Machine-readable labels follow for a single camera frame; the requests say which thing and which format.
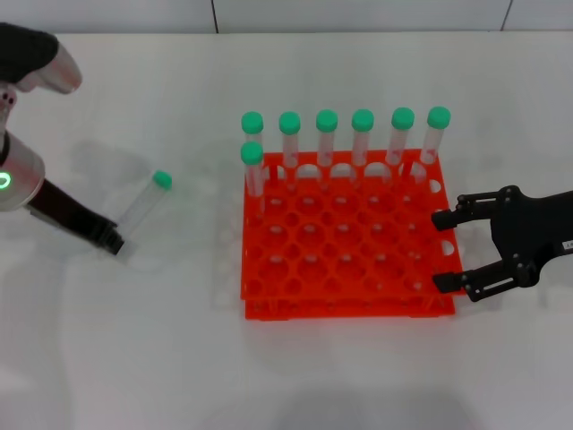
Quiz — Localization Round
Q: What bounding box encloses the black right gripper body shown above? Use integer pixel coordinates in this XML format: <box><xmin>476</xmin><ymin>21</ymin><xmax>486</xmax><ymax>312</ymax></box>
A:
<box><xmin>489</xmin><ymin>185</ymin><xmax>573</xmax><ymax>288</ymax></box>

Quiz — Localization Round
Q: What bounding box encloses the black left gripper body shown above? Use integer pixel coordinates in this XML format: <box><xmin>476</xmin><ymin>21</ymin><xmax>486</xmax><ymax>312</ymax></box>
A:
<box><xmin>26</xmin><ymin>177</ymin><xmax>115</xmax><ymax>243</ymax></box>

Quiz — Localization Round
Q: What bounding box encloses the clear test tube green cap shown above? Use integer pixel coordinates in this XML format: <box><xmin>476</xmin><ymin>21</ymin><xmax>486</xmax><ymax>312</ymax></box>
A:
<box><xmin>116</xmin><ymin>169</ymin><xmax>174</xmax><ymax>238</ymax></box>
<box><xmin>278</xmin><ymin>110</ymin><xmax>302</xmax><ymax>192</ymax></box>
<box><xmin>418</xmin><ymin>105</ymin><xmax>452</xmax><ymax>183</ymax></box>
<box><xmin>385</xmin><ymin>107</ymin><xmax>415</xmax><ymax>185</ymax></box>
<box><xmin>314</xmin><ymin>108</ymin><xmax>339</xmax><ymax>189</ymax></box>
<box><xmin>351</xmin><ymin>108</ymin><xmax>375</xmax><ymax>187</ymax></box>
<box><xmin>240</xmin><ymin>110</ymin><xmax>269</xmax><ymax>180</ymax></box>
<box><xmin>240</xmin><ymin>141</ymin><xmax>268</xmax><ymax>220</ymax></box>

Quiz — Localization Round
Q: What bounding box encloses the orange plastic test tube rack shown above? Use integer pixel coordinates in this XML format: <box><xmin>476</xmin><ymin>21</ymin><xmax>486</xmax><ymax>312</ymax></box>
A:
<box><xmin>239</xmin><ymin>149</ymin><xmax>469</xmax><ymax>322</ymax></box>

